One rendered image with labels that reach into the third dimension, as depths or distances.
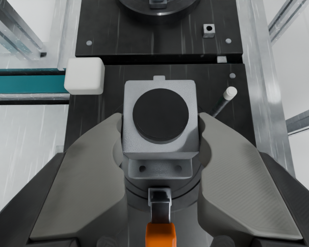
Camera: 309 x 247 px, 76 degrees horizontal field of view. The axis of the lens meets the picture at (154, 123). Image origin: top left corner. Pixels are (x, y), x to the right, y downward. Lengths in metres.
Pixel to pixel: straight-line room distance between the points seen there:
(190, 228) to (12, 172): 0.26
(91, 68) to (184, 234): 0.23
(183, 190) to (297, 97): 0.31
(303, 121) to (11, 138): 0.43
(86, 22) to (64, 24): 0.04
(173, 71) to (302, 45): 0.32
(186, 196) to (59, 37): 0.29
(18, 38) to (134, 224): 0.27
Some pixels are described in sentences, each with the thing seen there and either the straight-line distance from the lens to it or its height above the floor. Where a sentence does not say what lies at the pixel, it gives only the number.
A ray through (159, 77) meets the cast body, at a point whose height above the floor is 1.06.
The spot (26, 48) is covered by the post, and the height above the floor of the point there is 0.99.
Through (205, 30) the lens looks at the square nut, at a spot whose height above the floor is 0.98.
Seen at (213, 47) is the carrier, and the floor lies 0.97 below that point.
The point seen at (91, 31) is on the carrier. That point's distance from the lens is 0.34.
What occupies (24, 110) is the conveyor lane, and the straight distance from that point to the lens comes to 0.38.
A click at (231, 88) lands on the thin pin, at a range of 0.16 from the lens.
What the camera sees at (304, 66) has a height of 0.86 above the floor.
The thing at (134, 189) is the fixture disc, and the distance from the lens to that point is 0.23.
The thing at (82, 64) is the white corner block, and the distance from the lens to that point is 0.28.
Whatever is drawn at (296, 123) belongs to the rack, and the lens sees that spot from 0.34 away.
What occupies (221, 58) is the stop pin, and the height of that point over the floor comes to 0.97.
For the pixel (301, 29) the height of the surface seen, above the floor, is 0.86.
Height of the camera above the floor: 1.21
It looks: 74 degrees down
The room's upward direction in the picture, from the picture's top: 4 degrees counter-clockwise
